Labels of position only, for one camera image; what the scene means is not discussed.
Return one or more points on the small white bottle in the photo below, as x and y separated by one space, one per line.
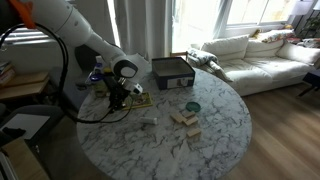
148 120

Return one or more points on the light grey curtain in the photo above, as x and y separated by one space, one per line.
143 26

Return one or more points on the clear plastic container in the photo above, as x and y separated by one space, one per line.
96 88

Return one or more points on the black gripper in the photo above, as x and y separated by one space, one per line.
116 88

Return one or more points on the patterned cushion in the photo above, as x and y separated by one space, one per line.
275 35

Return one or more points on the dark open cardboard box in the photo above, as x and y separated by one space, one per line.
173 71

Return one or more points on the yellow soft toy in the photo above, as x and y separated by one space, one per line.
256 33

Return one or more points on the white throw pillow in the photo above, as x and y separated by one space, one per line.
298 52

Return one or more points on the white sofa back cushion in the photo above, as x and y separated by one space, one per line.
265 49
226 48

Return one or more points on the dark coffee table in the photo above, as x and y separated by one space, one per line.
312 80

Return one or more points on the green house plant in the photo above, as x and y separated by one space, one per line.
311 26

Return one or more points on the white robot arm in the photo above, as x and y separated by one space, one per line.
76 28

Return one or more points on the light wooden block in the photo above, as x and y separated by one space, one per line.
178 117
191 121
188 113
193 132

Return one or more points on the white sofa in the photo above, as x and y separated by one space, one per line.
266 73

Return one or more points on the stacked books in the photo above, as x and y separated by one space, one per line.
6 71

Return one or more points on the green round lid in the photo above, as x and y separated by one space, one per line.
193 106

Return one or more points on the white paper sheet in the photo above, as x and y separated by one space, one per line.
25 125

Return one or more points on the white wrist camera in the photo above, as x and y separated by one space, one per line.
137 88

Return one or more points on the wooden desk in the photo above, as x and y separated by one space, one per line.
23 83

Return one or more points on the natural wooden chair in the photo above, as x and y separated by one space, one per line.
179 54

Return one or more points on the purple cap clear bottle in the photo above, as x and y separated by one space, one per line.
94 75

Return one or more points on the yellow dog picture book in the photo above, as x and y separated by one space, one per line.
141 100

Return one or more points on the grey upholstered chair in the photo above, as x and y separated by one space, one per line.
36 111

